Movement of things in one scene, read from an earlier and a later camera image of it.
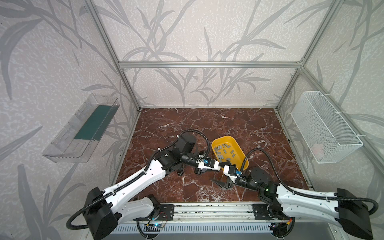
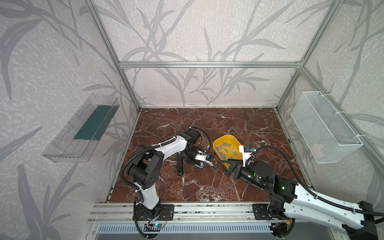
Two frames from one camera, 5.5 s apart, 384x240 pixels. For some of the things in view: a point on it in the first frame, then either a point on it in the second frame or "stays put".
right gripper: (229, 181) to (234, 168)
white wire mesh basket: (328, 135) stays put
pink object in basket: (317, 150) stays put
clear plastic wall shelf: (77, 142) stays put
